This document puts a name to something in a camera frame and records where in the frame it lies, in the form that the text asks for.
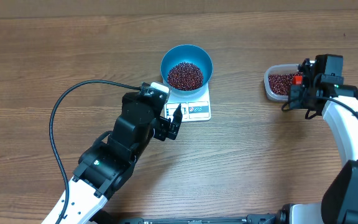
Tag red scoop blue handle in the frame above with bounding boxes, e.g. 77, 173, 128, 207
292, 75, 303, 85

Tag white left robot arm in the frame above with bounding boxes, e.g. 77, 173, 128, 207
44, 91, 183, 223

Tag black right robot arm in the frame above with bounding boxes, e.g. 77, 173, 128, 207
277, 54, 358, 224

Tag white digital kitchen scale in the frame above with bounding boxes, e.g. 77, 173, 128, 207
163, 82, 211, 122

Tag red beans in bowl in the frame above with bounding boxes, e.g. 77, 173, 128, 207
167, 62, 204, 91

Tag teal blue bowl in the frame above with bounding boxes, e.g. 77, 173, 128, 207
160, 44, 213, 87

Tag clear plastic container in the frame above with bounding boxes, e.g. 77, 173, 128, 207
264, 64, 299, 102

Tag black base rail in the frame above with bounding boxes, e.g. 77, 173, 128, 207
89, 210, 290, 224

